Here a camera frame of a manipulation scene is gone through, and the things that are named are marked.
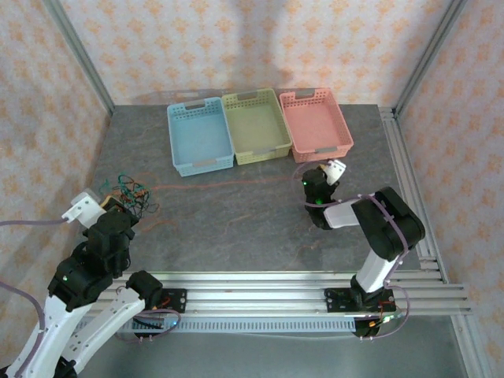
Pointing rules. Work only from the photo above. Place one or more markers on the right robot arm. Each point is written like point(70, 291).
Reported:
point(390, 224)

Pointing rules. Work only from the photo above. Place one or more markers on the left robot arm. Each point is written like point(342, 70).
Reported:
point(118, 311)

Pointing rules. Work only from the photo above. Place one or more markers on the pink plastic basket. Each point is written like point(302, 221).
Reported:
point(315, 122)

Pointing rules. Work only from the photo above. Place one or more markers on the green plastic basket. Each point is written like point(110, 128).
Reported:
point(256, 124)

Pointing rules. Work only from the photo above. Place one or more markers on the small black control board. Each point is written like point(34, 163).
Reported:
point(151, 323)
point(384, 321)

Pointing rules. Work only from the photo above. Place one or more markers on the blue plastic basket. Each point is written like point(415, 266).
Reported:
point(201, 136)

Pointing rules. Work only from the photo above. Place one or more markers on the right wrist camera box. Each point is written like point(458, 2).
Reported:
point(335, 170)

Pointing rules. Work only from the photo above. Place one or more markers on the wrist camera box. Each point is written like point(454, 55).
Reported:
point(335, 170)
point(82, 208)

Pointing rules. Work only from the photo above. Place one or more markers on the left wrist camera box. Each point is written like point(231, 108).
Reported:
point(82, 208)

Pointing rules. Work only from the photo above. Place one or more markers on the aluminium side rail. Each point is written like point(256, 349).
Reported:
point(399, 157)

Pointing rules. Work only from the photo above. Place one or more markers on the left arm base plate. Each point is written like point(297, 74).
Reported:
point(179, 301)

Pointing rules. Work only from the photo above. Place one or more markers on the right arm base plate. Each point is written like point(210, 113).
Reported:
point(334, 301)

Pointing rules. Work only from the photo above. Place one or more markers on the aluminium mounting rail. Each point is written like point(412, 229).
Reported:
point(256, 299)

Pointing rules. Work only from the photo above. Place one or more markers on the aluminium frame post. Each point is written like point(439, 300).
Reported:
point(82, 55)
point(425, 55)

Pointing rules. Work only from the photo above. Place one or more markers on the aluminium frame leg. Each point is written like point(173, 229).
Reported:
point(472, 346)

